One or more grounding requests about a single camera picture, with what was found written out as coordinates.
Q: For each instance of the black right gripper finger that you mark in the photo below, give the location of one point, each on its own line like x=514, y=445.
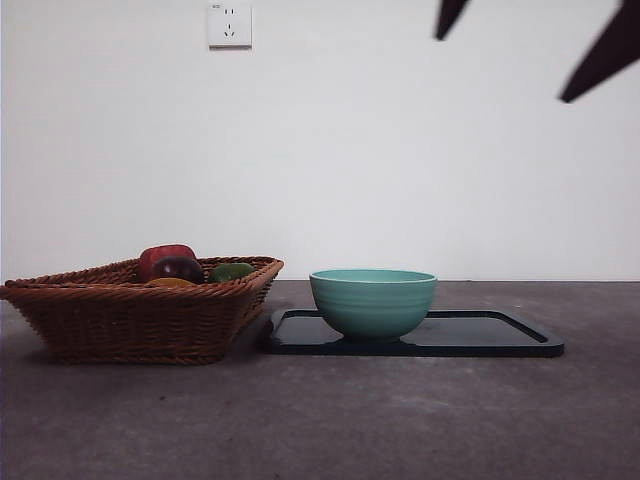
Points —
x=610, y=55
x=450, y=15

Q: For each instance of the teal ceramic bowl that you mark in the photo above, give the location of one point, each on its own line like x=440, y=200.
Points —
x=372, y=305

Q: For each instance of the dark green rectangular tray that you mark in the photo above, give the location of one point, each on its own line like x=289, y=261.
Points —
x=475, y=337

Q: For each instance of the green avocado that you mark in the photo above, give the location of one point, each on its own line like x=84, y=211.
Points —
x=230, y=272

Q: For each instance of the dark purple plum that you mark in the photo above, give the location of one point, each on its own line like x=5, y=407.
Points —
x=180, y=267

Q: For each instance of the red apple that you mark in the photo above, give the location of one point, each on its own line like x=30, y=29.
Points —
x=160, y=255

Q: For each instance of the brown wicker basket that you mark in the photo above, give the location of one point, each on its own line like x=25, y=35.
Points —
x=135, y=320

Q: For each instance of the white wall socket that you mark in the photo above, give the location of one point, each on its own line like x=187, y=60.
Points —
x=230, y=30

